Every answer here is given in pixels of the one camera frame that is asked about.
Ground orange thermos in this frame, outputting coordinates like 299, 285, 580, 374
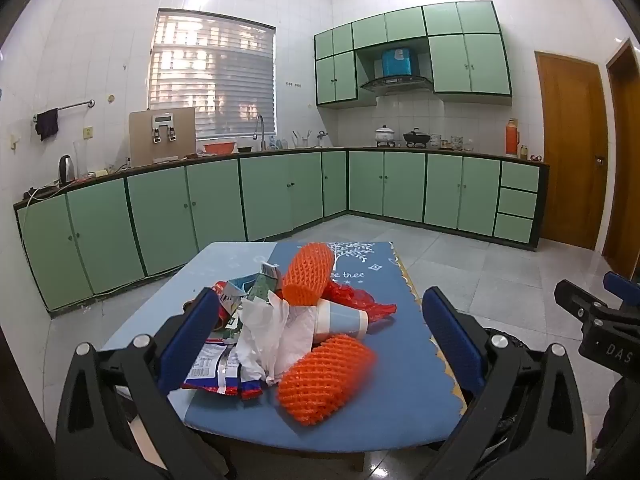
505, 118, 521, 157

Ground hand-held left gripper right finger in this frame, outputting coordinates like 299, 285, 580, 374
422, 287, 588, 480

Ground brown cardboard box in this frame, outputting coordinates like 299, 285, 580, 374
129, 108, 197, 166

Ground white cable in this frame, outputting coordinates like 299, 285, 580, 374
22, 186, 57, 207

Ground metal towel rail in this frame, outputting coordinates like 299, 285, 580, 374
33, 100, 96, 123

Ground green drink carton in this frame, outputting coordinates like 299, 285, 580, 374
245, 262, 281, 311

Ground silver blue red snack packet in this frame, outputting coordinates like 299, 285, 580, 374
181, 342, 263, 401

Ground blue and white paper cup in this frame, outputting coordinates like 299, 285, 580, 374
312, 297, 370, 345

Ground white tissue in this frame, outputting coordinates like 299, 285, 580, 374
235, 290, 321, 386

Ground orange foam fruit net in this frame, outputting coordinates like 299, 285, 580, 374
276, 335, 377, 427
281, 242, 336, 307

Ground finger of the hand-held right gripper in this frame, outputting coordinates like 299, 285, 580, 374
602, 271, 640, 307
554, 280, 610, 322

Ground blue printed table mat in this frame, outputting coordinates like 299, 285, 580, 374
182, 241, 468, 453

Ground small pale blue carton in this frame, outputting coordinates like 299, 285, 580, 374
216, 280, 257, 333

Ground clear plastic jug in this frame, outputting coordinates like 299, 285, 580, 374
74, 140, 91, 181

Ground range hood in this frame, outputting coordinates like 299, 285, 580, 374
360, 76, 434, 94

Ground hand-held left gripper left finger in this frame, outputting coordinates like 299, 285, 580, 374
55, 287, 236, 480

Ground green wall cabinets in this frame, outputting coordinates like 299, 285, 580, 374
314, 1, 513, 109

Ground red plastic mesh bag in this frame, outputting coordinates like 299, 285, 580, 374
320, 280, 398, 323

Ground wooden door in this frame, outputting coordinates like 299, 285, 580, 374
602, 40, 640, 281
534, 51, 608, 251

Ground white window blind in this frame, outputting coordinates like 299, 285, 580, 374
148, 8, 277, 141

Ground dark cloth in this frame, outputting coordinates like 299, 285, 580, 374
35, 108, 59, 142

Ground green base kitchen cabinets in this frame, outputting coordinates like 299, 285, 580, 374
14, 146, 550, 315

